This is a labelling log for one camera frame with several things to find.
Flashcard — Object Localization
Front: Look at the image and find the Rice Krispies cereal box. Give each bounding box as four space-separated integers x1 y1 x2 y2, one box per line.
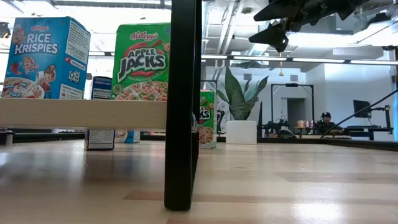
114 129 141 144
1 16 91 100

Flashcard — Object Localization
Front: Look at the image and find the black monitor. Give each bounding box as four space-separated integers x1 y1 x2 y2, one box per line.
353 100 372 119

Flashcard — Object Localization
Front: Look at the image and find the Frosted Flakes cereal box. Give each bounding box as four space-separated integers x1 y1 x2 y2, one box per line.
84 76 116 151

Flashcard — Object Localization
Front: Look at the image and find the light wooden shelf board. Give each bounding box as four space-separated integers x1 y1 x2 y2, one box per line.
0 98 168 130

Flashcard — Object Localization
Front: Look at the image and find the linear ceiling light strip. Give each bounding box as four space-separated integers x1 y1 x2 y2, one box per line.
0 49 398 65

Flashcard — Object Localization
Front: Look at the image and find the Apple Jacks cereal box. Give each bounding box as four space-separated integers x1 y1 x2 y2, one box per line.
111 22 171 102
198 89 218 149

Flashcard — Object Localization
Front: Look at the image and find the person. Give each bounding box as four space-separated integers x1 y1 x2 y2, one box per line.
317 111 343 135

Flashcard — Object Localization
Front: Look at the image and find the black background desk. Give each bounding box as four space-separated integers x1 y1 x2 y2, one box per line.
341 124 394 141

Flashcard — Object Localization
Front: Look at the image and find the black shelf side panel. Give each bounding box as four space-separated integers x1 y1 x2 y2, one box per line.
164 0 203 212

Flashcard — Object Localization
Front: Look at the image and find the silver ceiling duct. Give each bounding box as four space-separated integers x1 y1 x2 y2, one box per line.
248 0 312 57

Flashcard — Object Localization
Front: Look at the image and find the thin black cable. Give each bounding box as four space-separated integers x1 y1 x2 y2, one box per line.
320 89 398 139

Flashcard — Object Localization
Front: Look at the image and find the green snake plant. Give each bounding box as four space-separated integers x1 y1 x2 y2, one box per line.
216 67 270 121

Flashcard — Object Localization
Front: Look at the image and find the round black ceiling lamp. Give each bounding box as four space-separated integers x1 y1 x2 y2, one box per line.
0 21 12 40

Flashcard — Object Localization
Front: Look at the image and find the white plant pot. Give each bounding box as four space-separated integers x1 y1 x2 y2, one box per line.
226 120 258 145

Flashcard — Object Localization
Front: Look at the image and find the black background gantry frame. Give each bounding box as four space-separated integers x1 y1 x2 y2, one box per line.
270 83 315 138

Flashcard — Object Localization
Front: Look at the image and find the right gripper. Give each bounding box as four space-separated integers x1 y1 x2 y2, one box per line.
248 0 371 53

